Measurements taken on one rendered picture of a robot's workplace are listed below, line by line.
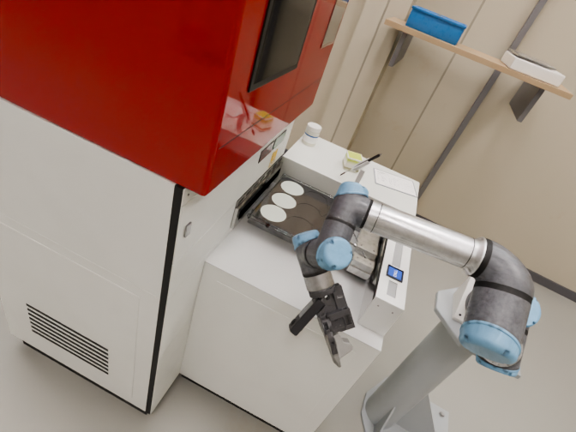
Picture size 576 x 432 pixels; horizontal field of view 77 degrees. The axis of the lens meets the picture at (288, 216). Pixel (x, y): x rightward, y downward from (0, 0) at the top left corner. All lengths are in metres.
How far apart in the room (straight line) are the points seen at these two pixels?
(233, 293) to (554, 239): 3.01
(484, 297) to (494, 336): 0.08
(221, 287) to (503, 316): 0.82
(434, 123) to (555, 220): 1.26
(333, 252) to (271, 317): 0.51
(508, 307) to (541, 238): 2.85
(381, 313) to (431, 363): 0.52
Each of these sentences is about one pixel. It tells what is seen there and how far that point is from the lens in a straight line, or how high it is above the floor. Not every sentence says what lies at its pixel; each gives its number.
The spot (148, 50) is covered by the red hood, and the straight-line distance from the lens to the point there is 0.75.
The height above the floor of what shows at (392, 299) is 0.96.
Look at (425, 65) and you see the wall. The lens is 3.20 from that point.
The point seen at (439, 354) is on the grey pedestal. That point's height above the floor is 0.64.
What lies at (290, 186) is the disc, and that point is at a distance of 1.53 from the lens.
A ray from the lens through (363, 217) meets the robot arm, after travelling 0.86.
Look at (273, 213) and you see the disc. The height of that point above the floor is 0.90.
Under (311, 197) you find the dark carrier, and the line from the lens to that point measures 1.52.
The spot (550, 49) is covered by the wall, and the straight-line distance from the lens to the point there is 3.23.
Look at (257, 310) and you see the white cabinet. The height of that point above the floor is 0.72.
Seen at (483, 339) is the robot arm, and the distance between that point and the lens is 0.88.
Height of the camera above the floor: 1.70
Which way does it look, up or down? 36 degrees down
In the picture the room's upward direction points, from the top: 21 degrees clockwise
